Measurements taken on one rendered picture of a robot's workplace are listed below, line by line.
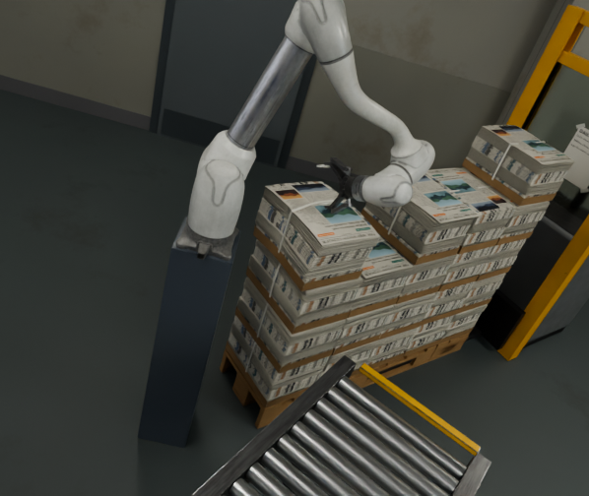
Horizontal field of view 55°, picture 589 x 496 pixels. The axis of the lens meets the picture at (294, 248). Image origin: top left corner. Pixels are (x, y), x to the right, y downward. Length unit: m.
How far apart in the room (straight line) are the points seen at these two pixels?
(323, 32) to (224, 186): 0.52
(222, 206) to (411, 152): 0.63
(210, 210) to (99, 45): 3.10
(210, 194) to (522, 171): 1.58
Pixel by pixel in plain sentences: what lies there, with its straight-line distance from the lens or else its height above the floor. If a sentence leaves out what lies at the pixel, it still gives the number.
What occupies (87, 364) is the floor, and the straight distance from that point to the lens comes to 2.79.
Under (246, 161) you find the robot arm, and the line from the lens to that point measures 1.89.
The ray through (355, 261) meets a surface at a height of 0.93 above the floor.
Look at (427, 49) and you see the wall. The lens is 4.43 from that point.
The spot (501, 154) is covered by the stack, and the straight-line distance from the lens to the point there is 2.87.
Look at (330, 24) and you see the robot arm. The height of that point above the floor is 1.76.
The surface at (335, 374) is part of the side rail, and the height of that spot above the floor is 0.80.
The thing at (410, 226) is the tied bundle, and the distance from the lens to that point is 2.44.
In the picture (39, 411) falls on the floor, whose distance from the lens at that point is 2.63.
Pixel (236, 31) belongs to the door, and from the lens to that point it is 4.36.
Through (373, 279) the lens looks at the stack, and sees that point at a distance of 2.31.
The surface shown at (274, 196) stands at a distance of 2.12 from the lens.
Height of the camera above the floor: 2.09
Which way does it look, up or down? 34 degrees down
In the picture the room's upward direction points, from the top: 18 degrees clockwise
